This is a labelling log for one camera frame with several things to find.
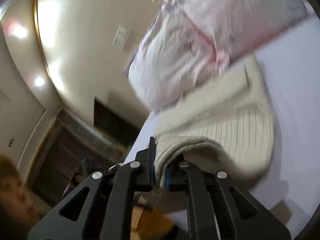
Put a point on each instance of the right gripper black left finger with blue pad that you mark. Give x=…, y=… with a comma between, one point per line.
x=101, y=206

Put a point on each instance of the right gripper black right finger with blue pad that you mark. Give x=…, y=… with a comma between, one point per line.
x=218, y=207

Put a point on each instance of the beige cable knit sweater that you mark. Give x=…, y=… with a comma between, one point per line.
x=225, y=124

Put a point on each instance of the person's face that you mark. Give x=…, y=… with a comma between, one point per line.
x=16, y=205

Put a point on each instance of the dark bedside cabinet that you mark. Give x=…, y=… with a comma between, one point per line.
x=113, y=125

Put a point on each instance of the pink floral left pillow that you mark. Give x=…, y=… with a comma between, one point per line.
x=172, y=58

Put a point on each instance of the pink floral pillow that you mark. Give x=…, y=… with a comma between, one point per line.
x=172, y=58
x=238, y=26

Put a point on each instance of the lavender bed sheet mattress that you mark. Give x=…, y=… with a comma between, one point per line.
x=290, y=67

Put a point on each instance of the pink floral right pillow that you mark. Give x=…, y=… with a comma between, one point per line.
x=238, y=26

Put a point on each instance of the white wall switch plate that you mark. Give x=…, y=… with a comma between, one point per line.
x=121, y=37

